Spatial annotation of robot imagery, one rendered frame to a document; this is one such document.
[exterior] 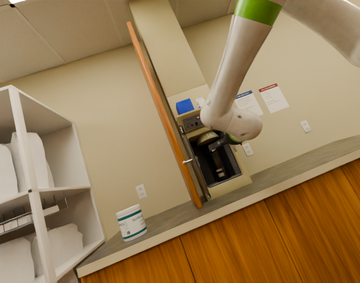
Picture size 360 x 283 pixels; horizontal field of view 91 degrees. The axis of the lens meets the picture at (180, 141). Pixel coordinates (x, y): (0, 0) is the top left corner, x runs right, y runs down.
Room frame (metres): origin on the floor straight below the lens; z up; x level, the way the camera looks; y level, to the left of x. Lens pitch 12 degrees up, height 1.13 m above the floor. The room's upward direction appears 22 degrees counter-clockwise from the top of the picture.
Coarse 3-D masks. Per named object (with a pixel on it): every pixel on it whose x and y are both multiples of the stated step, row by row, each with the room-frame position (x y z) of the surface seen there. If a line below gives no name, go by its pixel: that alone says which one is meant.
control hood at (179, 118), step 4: (200, 108) 1.09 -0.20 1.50; (188, 112) 1.08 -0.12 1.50; (192, 112) 1.08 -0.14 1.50; (196, 112) 1.09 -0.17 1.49; (180, 116) 1.07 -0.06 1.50; (184, 116) 1.08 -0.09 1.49; (188, 116) 1.09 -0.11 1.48; (180, 120) 1.09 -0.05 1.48; (180, 124) 1.11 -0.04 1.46; (184, 128) 1.14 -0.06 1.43; (196, 128) 1.17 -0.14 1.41; (184, 132) 1.16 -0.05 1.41
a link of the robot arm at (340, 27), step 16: (288, 0) 0.47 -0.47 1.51; (304, 0) 0.46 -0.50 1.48; (320, 0) 0.46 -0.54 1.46; (336, 0) 0.46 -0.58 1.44; (304, 16) 0.50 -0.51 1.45; (320, 16) 0.49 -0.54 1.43; (336, 16) 0.48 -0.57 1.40; (352, 16) 0.48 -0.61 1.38; (320, 32) 0.53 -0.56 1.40; (336, 32) 0.51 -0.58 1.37; (352, 32) 0.50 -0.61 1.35; (336, 48) 0.56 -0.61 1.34; (352, 48) 0.53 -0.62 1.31; (352, 64) 0.59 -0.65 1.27
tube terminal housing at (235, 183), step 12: (180, 96) 1.19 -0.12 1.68; (192, 96) 1.20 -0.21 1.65; (204, 96) 1.21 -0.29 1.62; (180, 132) 1.19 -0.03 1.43; (192, 132) 1.19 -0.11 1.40; (204, 132) 1.20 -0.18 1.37; (240, 156) 1.22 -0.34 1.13; (240, 168) 1.24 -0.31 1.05; (204, 180) 1.19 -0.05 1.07; (240, 180) 1.21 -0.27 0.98; (204, 192) 1.19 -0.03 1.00; (216, 192) 1.19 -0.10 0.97; (228, 192) 1.20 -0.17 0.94
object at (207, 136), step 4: (208, 132) 1.24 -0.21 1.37; (212, 132) 1.25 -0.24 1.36; (200, 136) 1.25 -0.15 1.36; (204, 136) 1.23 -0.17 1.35; (208, 136) 1.22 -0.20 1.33; (212, 136) 1.22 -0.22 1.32; (216, 136) 1.32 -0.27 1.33; (200, 140) 1.24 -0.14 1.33; (204, 140) 1.22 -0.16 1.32; (208, 140) 1.38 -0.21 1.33; (212, 140) 1.37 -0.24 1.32; (200, 144) 1.36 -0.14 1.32
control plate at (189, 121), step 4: (192, 116) 1.10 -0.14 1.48; (196, 116) 1.11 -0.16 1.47; (184, 120) 1.10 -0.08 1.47; (188, 120) 1.11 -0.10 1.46; (192, 120) 1.12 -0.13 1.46; (196, 120) 1.13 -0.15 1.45; (200, 120) 1.14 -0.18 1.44; (184, 124) 1.12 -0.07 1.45; (188, 124) 1.13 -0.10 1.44; (200, 124) 1.16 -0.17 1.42; (188, 128) 1.15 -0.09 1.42; (192, 128) 1.16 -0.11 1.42
